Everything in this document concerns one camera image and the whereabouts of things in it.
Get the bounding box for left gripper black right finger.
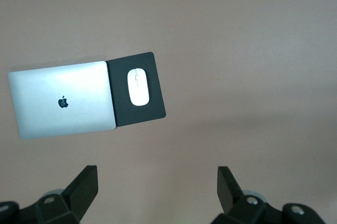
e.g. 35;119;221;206
210;166;327;224

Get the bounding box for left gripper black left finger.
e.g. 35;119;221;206
0;165;98;224

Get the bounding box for white computer mouse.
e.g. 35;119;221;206
127;68;150;107

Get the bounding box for black mouse pad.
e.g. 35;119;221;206
106;51;166;128

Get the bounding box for silver closed laptop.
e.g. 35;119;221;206
7;61;117;140

